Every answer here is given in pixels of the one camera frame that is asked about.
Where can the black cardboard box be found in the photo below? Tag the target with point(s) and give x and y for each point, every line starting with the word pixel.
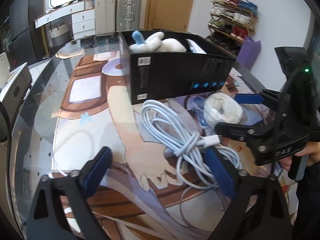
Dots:
pixel 168 75

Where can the grey side table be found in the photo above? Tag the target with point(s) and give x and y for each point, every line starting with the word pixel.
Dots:
pixel 14 86

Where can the silver suitcase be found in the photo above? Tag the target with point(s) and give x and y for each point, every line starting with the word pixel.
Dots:
pixel 128 15

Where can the wooden door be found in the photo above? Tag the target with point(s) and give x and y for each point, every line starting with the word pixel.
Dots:
pixel 167 14

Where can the purple paper bag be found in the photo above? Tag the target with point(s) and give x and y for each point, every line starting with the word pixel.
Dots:
pixel 248 53

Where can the white suitcase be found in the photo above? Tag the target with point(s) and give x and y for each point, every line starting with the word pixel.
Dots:
pixel 105 16

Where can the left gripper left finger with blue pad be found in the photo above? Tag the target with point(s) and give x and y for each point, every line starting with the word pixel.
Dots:
pixel 47 219

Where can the white desk with drawers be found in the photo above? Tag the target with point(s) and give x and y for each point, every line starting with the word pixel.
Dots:
pixel 79 15

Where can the woven laundry basket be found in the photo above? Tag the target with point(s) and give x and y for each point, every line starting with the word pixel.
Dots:
pixel 59 35

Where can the black refrigerator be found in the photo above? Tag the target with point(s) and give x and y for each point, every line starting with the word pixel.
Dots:
pixel 20 40

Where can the anime printed desk mat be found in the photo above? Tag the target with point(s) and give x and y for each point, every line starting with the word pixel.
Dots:
pixel 140 196

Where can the white plush toy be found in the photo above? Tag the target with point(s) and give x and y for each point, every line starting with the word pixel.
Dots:
pixel 155 43

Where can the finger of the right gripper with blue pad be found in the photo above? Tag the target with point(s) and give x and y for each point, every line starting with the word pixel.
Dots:
pixel 250 98
pixel 235 129

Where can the shoe rack with shoes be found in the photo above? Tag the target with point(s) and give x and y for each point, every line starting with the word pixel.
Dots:
pixel 231 22

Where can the white packet in box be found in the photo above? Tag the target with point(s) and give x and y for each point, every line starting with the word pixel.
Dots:
pixel 194 47

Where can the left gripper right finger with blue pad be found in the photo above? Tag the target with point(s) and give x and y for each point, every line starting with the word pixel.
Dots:
pixel 258 209

